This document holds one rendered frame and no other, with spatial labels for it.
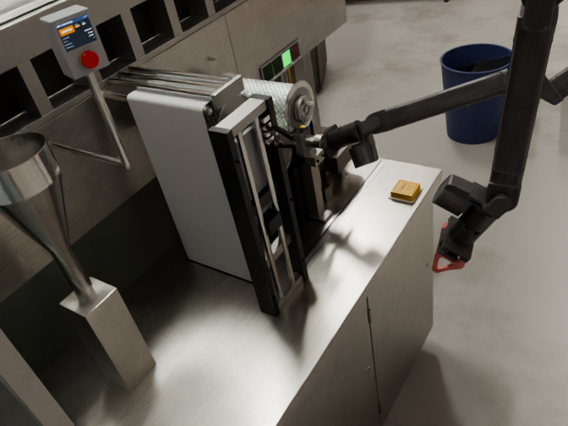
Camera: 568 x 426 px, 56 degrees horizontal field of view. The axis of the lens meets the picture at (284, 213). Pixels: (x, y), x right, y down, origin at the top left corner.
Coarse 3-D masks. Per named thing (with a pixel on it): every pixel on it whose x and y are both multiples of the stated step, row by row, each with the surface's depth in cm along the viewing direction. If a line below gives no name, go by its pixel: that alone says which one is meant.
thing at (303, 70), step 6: (306, 54) 233; (300, 60) 233; (306, 60) 234; (294, 66) 237; (300, 66) 235; (306, 66) 235; (300, 72) 237; (306, 72) 236; (312, 72) 240; (300, 78) 239; (306, 78) 238; (312, 78) 241; (312, 84) 243; (318, 108) 252; (318, 114) 253; (318, 120) 254
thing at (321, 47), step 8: (320, 48) 427; (312, 56) 409; (320, 56) 426; (312, 64) 413; (320, 64) 425; (320, 72) 425; (280, 80) 426; (288, 80) 425; (296, 80) 424; (320, 80) 424; (320, 88) 426
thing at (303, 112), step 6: (300, 96) 143; (306, 96) 143; (300, 102) 142; (294, 108) 143; (300, 108) 142; (306, 108) 145; (312, 108) 147; (294, 114) 143; (300, 114) 143; (306, 114) 146; (300, 120) 144; (306, 120) 146
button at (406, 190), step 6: (402, 180) 167; (396, 186) 165; (402, 186) 164; (408, 186) 164; (414, 186) 163; (390, 192) 164; (396, 192) 163; (402, 192) 162; (408, 192) 162; (414, 192) 161; (396, 198) 164; (402, 198) 162; (408, 198) 161
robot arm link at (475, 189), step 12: (444, 180) 109; (456, 180) 106; (444, 192) 106; (456, 192) 105; (468, 192) 104; (480, 192) 105; (444, 204) 107; (456, 204) 106; (480, 204) 104; (492, 204) 100; (504, 204) 99
